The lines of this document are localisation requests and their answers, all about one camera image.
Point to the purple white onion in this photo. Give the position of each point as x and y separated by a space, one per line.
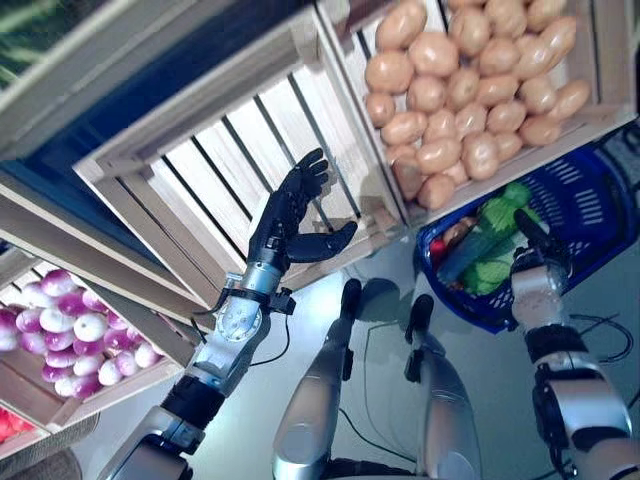
70 304
27 320
32 342
87 364
110 372
60 357
95 300
32 295
87 386
90 326
65 386
125 361
7 342
60 340
55 320
117 340
57 282
50 372
7 320
147 354
117 320

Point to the red round vegetable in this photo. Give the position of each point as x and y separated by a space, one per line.
12 425

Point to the wooden potato crate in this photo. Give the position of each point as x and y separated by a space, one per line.
550 155

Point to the wooden display shelf rack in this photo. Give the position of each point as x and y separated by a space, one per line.
100 260

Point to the silver left robot leg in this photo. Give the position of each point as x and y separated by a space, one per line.
310 400

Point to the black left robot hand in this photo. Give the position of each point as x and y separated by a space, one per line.
285 225

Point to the tan potato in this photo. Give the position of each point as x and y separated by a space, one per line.
557 35
402 152
507 17
540 130
531 60
499 55
400 22
389 72
380 109
506 116
570 100
439 156
469 30
537 94
404 127
407 177
440 125
507 145
426 92
456 172
497 90
435 192
434 54
470 120
480 155
462 87

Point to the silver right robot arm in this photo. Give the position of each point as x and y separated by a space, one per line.
575 390

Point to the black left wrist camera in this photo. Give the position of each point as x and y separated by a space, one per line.
282 301

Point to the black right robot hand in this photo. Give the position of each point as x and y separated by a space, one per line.
537 275

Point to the wide slatted wooden crate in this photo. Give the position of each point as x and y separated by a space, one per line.
225 165

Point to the wooden onion crate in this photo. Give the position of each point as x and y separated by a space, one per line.
125 395

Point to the blue plastic shopping basket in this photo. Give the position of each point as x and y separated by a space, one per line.
590 200

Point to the black silver robot pelvis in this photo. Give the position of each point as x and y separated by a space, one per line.
375 470

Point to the tan ginger root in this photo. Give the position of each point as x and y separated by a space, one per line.
457 230

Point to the red bell pepper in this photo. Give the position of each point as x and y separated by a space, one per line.
437 247

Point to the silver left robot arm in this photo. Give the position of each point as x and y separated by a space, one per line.
235 320

